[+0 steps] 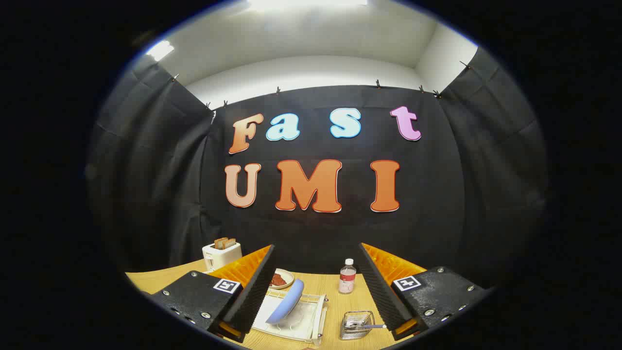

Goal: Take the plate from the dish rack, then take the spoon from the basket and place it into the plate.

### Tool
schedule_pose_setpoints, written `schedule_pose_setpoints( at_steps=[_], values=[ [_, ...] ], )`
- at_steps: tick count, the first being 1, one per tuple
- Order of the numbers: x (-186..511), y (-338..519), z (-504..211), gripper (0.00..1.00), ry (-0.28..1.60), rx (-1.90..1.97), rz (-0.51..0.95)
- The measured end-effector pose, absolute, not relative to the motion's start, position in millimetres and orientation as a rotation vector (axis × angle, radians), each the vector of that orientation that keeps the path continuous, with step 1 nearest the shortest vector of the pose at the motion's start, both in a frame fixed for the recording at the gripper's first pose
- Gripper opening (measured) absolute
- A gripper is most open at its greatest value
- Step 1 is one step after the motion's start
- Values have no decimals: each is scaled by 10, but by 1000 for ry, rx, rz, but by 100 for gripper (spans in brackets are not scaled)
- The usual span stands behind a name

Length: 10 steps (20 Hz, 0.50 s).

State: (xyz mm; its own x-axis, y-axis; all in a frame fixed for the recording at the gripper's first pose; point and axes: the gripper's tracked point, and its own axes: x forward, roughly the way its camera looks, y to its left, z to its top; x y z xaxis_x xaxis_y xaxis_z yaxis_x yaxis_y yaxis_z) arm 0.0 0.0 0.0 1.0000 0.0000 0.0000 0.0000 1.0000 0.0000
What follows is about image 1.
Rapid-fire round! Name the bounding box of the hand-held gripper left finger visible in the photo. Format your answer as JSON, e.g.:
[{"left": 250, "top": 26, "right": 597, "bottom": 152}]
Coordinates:
[{"left": 143, "top": 245, "right": 276, "bottom": 344}]

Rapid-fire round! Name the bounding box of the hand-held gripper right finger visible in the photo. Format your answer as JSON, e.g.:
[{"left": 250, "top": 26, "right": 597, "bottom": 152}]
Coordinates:
[{"left": 359, "top": 242, "right": 490, "bottom": 341}]

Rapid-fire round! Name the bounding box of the blue plate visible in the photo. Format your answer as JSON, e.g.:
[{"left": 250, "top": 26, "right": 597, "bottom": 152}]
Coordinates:
[{"left": 265, "top": 279, "right": 305, "bottom": 325}]

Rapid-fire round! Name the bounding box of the metal wire basket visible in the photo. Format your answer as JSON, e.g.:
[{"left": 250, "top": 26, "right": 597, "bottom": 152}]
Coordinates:
[{"left": 340, "top": 311, "right": 376, "bottom": 340}]

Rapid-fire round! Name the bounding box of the white wire dish rack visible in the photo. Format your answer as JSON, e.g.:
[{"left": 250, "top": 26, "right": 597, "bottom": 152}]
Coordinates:
[{"left": 250, "top": 287, "right": 328, "bottom": 346}]

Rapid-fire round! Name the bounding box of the round beige dish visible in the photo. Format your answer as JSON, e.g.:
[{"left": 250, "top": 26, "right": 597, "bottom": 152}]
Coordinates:
[{"left": 270, "top": 268, "right": 295, "bottom": 290}]

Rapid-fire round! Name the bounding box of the clear bottle red label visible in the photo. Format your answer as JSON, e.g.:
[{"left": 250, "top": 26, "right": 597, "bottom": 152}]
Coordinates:
[{"left": 339, "top": 259, "right": 357, "bottom": 294}]

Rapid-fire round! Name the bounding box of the white toaster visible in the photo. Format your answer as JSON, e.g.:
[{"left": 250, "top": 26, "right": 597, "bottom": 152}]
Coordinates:
[{"left": 202, "top": 242, "right": 242, "bottom": 272}]

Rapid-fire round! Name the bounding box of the black backdrop cloth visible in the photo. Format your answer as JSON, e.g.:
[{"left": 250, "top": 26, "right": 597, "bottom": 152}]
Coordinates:
[{"left": 85, "top": 46, "right": 550, "bottom": 287}]

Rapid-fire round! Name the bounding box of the small ceiling light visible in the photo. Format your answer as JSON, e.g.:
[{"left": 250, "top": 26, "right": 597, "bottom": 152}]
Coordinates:
[{"left": 146, "top": 40, "right": 174, "bottom": 61}]

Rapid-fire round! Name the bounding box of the large ceiling light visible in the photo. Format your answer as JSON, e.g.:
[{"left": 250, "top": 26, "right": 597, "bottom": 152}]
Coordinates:
[{"left": 248, "top": 0, "right": 368, "bottom": 11}]

